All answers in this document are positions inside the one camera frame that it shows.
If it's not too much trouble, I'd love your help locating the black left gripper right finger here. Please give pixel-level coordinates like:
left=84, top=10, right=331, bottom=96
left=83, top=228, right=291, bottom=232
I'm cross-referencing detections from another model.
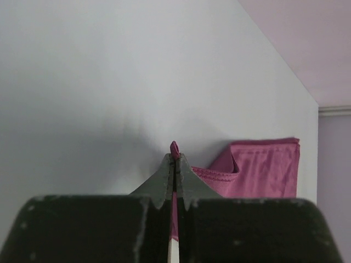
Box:
left=174, top=155, right=343, bottom=262

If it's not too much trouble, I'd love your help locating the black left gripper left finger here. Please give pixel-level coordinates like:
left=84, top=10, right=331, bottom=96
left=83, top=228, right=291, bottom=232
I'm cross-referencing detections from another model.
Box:
left=1, top=155, right=174, bottom=262

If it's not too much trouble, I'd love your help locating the purple cloth napkin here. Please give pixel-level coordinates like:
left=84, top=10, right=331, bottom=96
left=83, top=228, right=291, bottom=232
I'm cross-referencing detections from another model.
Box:
left=169, top=138, right=301, bottom=242

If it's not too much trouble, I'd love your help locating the right aluminium frame post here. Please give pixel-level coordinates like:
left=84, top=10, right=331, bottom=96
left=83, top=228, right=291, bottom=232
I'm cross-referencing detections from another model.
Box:
left=319, top=106, right=351, bottom=117

